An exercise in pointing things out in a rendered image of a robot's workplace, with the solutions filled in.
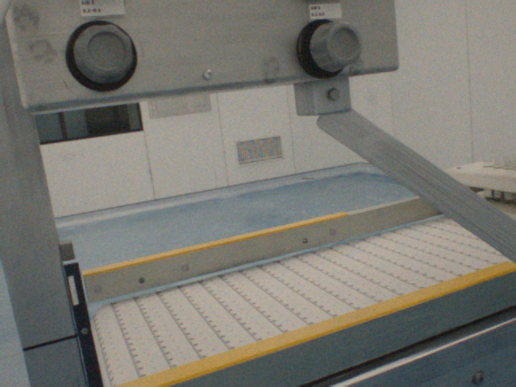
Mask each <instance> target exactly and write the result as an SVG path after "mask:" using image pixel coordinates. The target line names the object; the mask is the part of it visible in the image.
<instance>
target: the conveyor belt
mask: <svg viewBox="0 0 516 387"><path fill-rule="evenodd" d="M506 261H508V262H513V261H511V260H509V259H508V258H506V257H505V256H503V255H502V254H501V253H500V252H498V251H496V250H495V248H493V247H491V246H490V245H488V244H487V243H486V242H483V241H482V240H481V239H479V238H477V237H476V236H475V235H473V234H472V233H470V232H469V231H467V230H466V229H464V228H463V227H462V226H460V225H459V224H457V223H456V222H455V221H454V220H452V219H451V218H449V217H448V216H446V217H442V218H436V219H432V220H429V222H425V223H420V224H416V225H413V226H409V227H403V228H400V229H397V230H393V231H387V232H384V233H380V234H377V235H370V236H367V237H366V238H363V239H358V240H355V241H351V242H347V243H342V244H338V245H335V246H331V247H327V248H322V249H319V250H315V251H311V252H305V253H302V254H301V255H298V256H292V257H289V258H285V259H282V260H276V261H272V262H268V263H265V264H260V265H256V266H252V267H249V268H243V269H240V270H235V271H232V272H229V273H224V274H223V275H220V276H216V277H210V278H206V279H203V280H200V281H194V282H190V283H187V284H184V285H178V286H173V287H170V288H167V289H162V290H158V291H155V292H151V293H145V294H141V295H138V296H134V297H132V298H125V299H122V300H118V301H115V302H110V303H107V304H105V305H104V306H102V307H100V308H99V309H98V310H97V311H96V312H95V314H94V317H93V320H92V323H91V329H92V333H93V337H94V343H95V347H96V351H97V355H98V361H99V365H100V369H101V370H102V375H103V380H104V383H105V387H114V386H116V385H121V384H123V383H126V382H128V381H133V380H136V379H140V378H142V377H146V376H149V375H152V374H154V373H158V372H163V371H165V370H168V369H171V368H175V367H178V366H181V365H183V364H188V363H191V362H194V361H197V360H201V359H204V358H206V357H209V356H215V355H218V354H220V353H223V352H227V351H230V350H233V349H236V348H239V347H243V346H246V345H249V344H251V343H257V342H260V341H262V340H264V339H267V338H269V337H273V336H275V335H280V334H283V333H286V332H288V331H293V330H297V329H299V328H302V327H306V326H309V325H312V324H315V323H320V322H322V321H325V320H328V319H331V318H333V317H336V316H339V315H341V314H346V313H349V312H352V311H354V310H359V309H362V308H365V307H368V306H372V305H375V304H378V303H381V302H383V301H386V300H389V299H391V298H395V297H398V296H402V295H405V294H408V293H412V292H414V291H417V290H420V289H425V288H428V287H431V285H435V284H438V283H440V282H444V281H448V280H451V279H453V278H457V277H462V276H464V275H467V274H469V273H474V272H476V271H477V270H480V269H483V268H487V267H489V266H493V265H495V264H500V263H503V262H506ZM515 305H516V304H514V305H511V306H510V307H512V306H515ZM510 307H507V308H505V309H502V310H506V309H508V308H510ZM502 310H499V311H502ZM499 311H496V312H493V313H492V314H495V313H497V312H499ZM489 315H491V314H487V315H485V316H483V317H486V316H489ZM483 317H480V318H483ZM480 318H477V319H480ZM477 319H474V320H472V321H469V322H467V323H465V324H462V325H459V326H458V327H461V326H463V325H466V324H468V323H470V322H473V321H475V320H477ZM455 328H457V327H453V328H452V329H455ZM452 329H449V330H446V331H450V330H452ZM446 331H443V332H440V333H437V334H434V335H431V336H428V338H426V339H429V338H430V337H432V336H435V335H438V334H442V333H444V332H446ZM426 339H422V340H419V341H418V342H415V343H419V342H421V341H423V340H426ZM415 343H410V344H408V345H406V346H403V347H407V346H410V345H411V344H415ZM403 347H400V348H397V349H394V350H392V351H390V352H394V351H396V350H398V349H401V348H403ZM390 352H385V354H383V355H380V356H384V355H386V353H390ZM380 356H377V357H374V358H372V359H369V360H366V361H362V362H359V363H358V364H362V363H364V362H367V361H370V360H373V359H376V358H378V357H380ZM358 364H354V365H352V366H349V367H346V368H343V369H340V370H337V371H334V372H333V373H331V374H328V375H326V376H324V377H328V376H330V375H332V374H335V372H338V371H341V370H344V369H347V368H350V367H353V366H355V365H358ZM324 377H319V378H317V379H314V380H312V381H316V380H318V379H322V378H324ZM312 381H308V382H306V383H303V384H301V385H305V384H307V383H310V382H312ZM301 385H296V386H294V387H298V386H301Z"/></svg>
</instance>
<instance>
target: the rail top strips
mask: <svg viewBox="0 0 516 387"><path fill-rule="evenodd" d="M347 215H350V214H349V213H346V212H343V211H342V212H339V213H335V214H328V215H323V216H320V217H317V218H313V219H309V220H306V221H301V222H298V223H290V224H287V225H283V226H279V227H272V228H269V229H265V230H261V231H253V232H250V233H247V234H242V235H239V236H236V237H231V238H228V239H221V240H217V241H213V242H209V243H203V244H199V245H195V246H191V247H187V248H181V249H177V250H172V251H169V252H162V253H159V254H154V255H150V256H144V257H140V258H137V259H132V260H126V262H125V261H122V263H118V264H112V265H108V266H103V267H100V268H93V269H90V270H85V271H83V272H82V273H83V277H88V276H92V275H96V274H99V273H106V272H110V271H114V270H117V269H121V268H127V267H131V266H136V265H139V264H146V263H149V262H153V261H156V260H163V259H167V258H170V256H177V255H181V254H186V253H189V252H195V251H199V250H203V249H207V248H213V247H217V246H221V245H225V244H229V243H235V242H239V241H243V240H246V239H253V238H256V237H261V236H264V235H267V234H271V233H276V232H279V231H285V230H289V229H293V228H297V227H304V226H307V225H310V224H315V223H321V222H326V221H329V220H333V219H337V218H340V217H343V216H347ZM515 270H516V264H514V263H511V262H508V261H506V262H503V263H500V264H495V265H493V266H489V267H487V268H483V269H480V270H477V271H476V272H474V273H469V274H467V275H464V276H462V277H457V278H453V279H451V280H448V281H444V282H440V283H438V284H435V285H431V287H428V288H425V289H420V290H417V291H414V292H412V293H408V294H405V295H402V296H398V297H395V298H391V299H389V300H386V301H383V302H381V303H378V304H375V305H372V306H368V307H365V308H362V309H359V310H354V311H352V312H349V313H346V314H341V315H339V316H336V317H333V318H331V319H328V320H325V321H322V322H318V323H315V324H312V325H309V326H306V327H302V328H299V329H297V330H293V331H288V332H286V333H283V334H280V335H275V336H273V337H269V338H267V339H264V340H262V341H260V342H257V343H251V344H249V345H246V346H243V347H239V348H236V349H233V350H230V351H227V352H223V353H220V354H218V355H215V356H209V357H206V358H204V359H201V360H197V361H194V362H191V363H188V364H183V365H181V366H178V367H175V368H171V369H168V370H165V371H163V372H158V373H154V374H152V375H149V376H146V377H142V378H140V379H136V380H133V381H128V382H126V383H123V384H121V385H116V386H114V387H169V386H171V385H175V384H178V383H181V382H183V381H188V380H191V379H194V378H196V377H200V376H203V375H206V374H208V372H210V373H211V372H213V371H216V370H219V369H222V368H226V367H229V366H232V365H235V364H239V363H242V362H244V361H247V360H251V359H254V358H257V357H260V356H264V355H267V354H269V353H272V352H277V351H280V350H282V349H285V348H288V347H292V346H294V345H298V344H300V343H305V342H307V341H310V339H314V338H318V337H320V336H323V335H327V334H330V333H332V332H335V331H340V330H342V329H345V328H348V327H352V326H355V325H357V324H361V323H365V321H368V320H370V319H373V318H378V317H381V316H384V315H387V314H391V313H393V312H396V311H399V310H404V309H406V308H409V307H411V306H413V305H416V304H419V303H421V302H425V301H429V300H431V299H434V298H438V297H441V296H443V295H446V294H449V293H453V292H455V291H456V290H459V289H463V288H466V287H469V286H471V285H475V284H478V283H481V282H483V281H487V280H490V279H493V278H495V277H500V276H501V275H503V274H506V273H510V272H513V271H515Z"/></svg>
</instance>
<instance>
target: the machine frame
mask: <svg viewBox="0 0 516 387"><path fill-rule="evenodd" d="M8 35H9V31H8V26H7V22H6V18H5V19H4V21H3V24H2V28H1V30H0V260H1V263H2V267H3V270H4V274H5V278H6V284H7V288H8V293H9V296H10V303H11V306H12V310H13V314H14V319H15V325H16V329H17V332H18V337H19V339H20V343H21V348H22V349H23V358H24V361H25V365H26V369H27V375H28V380H29V384H30V387H89V385H88V381H87V376H86V372H85V365H84V360H83V356H82V352H81V344H80V340H79V338H78V335H77V328H76V323H75V318H74V314H73V307H72V303H71V299H70V294H69V287H68V282H67V278H66V274H65V270H64V263H63V260H62V257H61V253H60V244H59V239H58V234H57V230H56V222H55V218H54V214H53V209H52V201H51V197H50V193H49V188H48V181H47V176H46V172H45V168H44V161H43V157H42V152H41V147H40V140H39V136H38V131H37V126H36V122H35V116H34V115H33V114H30V113H29V112H27V111H25V110H24V108H23V104H22V99H21V95H20V91H19V83H18V79H17V75H16V72H15V63H14V59H13V55H12V51H11V46H10V40H9V36H8Z"/></svg>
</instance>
